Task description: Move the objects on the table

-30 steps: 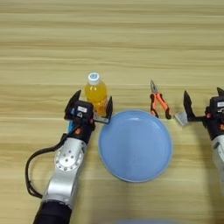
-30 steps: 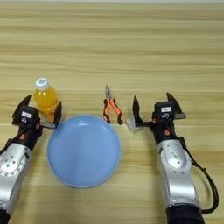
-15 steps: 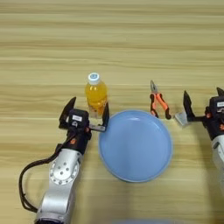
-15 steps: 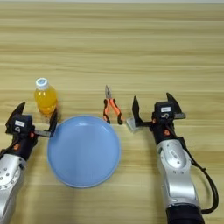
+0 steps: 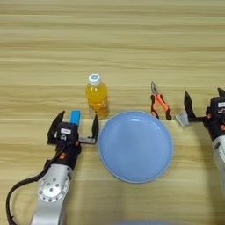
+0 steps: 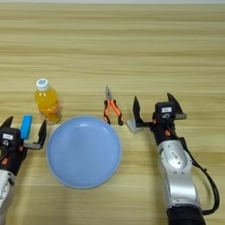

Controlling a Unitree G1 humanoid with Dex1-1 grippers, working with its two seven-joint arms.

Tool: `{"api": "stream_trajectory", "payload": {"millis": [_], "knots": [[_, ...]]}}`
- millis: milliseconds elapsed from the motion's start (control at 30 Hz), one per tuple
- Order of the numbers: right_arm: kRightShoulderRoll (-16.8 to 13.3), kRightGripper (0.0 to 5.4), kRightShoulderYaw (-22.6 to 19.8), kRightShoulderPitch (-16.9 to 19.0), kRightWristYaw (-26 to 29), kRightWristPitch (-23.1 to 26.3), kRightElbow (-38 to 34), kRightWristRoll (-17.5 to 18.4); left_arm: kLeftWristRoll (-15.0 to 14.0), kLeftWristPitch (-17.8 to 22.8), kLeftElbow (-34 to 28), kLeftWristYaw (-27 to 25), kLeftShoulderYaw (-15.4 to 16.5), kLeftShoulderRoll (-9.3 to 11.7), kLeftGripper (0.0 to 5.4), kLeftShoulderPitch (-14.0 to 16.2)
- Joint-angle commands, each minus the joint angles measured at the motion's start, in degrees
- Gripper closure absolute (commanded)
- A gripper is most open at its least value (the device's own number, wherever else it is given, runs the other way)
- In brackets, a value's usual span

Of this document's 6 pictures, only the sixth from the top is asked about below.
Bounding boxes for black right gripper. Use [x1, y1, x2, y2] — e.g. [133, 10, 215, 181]
[132, 92, 188, 146]

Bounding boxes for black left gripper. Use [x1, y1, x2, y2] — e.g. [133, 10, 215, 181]
[0, 115, 48, 177]

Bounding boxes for blue rectangular block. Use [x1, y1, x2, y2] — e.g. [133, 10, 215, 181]
[19, 114, 33, 141]

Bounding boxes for orange juice bottle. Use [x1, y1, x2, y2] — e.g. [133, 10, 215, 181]
[33, 77, 62, 126]

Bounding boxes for orange black pliers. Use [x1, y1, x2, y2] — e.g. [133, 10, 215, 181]
[103, 85, 125, 127]

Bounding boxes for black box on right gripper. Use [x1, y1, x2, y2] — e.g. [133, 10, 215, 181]
[154, 101, 178, 121]

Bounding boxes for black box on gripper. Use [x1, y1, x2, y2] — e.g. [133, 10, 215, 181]
[154, 101, 178, 121]
[0, 127, 22, 148]

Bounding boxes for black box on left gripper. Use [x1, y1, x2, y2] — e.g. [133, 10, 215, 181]
[0, 127, 22, 148]

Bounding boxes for small grey metal block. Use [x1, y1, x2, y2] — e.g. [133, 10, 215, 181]
[126, 117, 145, 134]

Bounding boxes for blue round plate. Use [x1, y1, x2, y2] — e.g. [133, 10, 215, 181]
[46, 115, 122, 190]

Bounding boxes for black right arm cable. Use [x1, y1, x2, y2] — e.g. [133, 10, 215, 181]
[171, 127, 221, 216]

